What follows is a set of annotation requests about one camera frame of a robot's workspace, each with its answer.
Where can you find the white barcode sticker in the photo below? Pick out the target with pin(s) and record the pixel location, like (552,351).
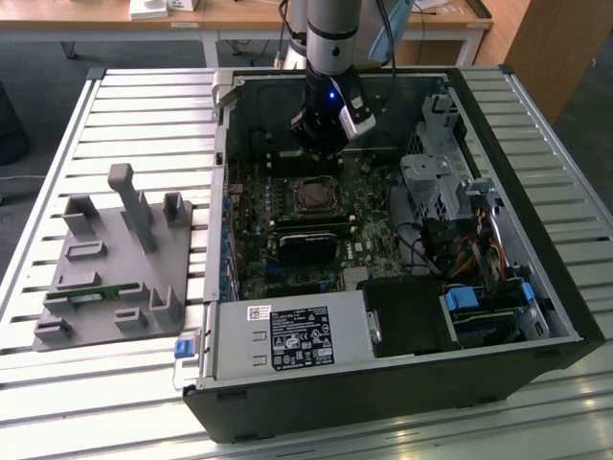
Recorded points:
(258,312)

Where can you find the black RAM slot bank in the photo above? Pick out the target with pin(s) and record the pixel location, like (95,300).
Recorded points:
(287,165)

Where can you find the small blue clip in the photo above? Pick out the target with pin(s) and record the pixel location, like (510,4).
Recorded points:
(528,293)

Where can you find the white box with blue print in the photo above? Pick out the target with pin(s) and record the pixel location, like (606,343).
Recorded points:
(184,6)

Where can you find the green motherboard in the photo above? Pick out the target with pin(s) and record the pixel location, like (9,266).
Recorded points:
(373,225)

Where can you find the blue disk carrier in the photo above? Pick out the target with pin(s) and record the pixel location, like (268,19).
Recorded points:
(460,299)

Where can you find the silver chipset heat sink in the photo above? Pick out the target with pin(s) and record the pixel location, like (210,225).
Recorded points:
(356,278)

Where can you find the black disk drive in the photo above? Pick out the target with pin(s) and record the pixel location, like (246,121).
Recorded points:
(483,326)

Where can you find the wooden cabinet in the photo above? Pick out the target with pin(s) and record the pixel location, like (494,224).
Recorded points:
(551,48)

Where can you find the silver metal support bracket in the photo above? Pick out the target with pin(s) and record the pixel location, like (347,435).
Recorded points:
(479,184)

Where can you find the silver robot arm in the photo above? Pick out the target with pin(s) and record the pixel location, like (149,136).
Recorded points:
(330,43)

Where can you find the black rating label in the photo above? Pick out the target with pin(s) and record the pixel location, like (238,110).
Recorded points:
(301,340)

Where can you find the black RAM stick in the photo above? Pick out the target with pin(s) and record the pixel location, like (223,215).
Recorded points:
(311,221)

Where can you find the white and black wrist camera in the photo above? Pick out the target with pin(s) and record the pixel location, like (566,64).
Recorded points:
(359,122)

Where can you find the silver metal drive cage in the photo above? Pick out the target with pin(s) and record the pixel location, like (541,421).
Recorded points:
(431,191)

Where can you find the grey parts rack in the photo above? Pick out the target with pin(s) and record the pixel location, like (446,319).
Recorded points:
(120,268)

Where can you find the blue case latch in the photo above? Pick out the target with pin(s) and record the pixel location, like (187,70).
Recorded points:
(184,349)

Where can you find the black flat tray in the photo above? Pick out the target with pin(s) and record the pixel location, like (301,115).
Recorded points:
(479,9)

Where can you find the wooden desk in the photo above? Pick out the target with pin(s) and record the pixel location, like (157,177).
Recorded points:
(72,24)

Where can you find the black open PC case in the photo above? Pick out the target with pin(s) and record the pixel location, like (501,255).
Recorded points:
(335,407)

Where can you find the green RAM stick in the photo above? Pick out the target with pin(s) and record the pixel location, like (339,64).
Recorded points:
(110,290)

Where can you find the black graphics card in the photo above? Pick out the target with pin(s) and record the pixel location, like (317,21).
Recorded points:
(306,251)

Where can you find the grey power supply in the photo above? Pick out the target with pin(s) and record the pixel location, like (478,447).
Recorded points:
(239,345)

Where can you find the black plastic shroud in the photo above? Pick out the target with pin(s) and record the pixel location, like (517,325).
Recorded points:
(407,316)

